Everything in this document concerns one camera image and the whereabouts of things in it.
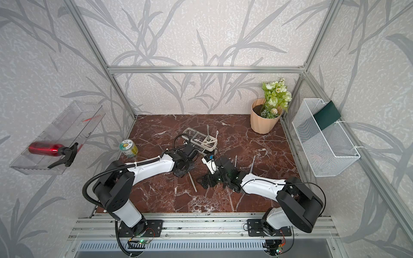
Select white wire mesh basket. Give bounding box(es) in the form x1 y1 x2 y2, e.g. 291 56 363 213
292 98 360 177

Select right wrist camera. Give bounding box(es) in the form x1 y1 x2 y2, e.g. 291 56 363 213
202 154 218 175

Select small green tin can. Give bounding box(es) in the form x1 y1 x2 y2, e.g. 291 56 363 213
119 139 139 158

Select green white artificial flowers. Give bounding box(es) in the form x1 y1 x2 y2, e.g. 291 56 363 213
259 77 292 119

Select beige toothbrush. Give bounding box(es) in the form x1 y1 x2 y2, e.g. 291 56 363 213
188 172 197 192

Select beige ribbed flower pot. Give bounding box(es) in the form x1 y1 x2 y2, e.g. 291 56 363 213
250 98 281 134

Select clear plastic wall shelf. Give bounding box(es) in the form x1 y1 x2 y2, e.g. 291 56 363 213
10 101 105 175

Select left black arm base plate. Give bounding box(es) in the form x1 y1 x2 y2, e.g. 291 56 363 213
118 219 163 238

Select aluminium mounting rail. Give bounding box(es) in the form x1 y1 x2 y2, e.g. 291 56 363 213
67 212 338 241

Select red spray bottle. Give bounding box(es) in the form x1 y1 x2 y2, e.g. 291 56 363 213
28 141 79 169

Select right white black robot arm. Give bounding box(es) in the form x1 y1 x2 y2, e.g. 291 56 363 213
197 155 324 236

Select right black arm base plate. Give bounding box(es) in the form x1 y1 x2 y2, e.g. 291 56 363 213
247 219 293 237

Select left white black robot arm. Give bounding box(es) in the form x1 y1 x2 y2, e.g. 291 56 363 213
82 144 198 229

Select blue grey toothbrush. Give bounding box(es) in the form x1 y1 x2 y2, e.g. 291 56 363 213
249 155 256 174

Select aluminium frame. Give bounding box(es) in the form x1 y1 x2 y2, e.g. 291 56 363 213
63 1 413 240

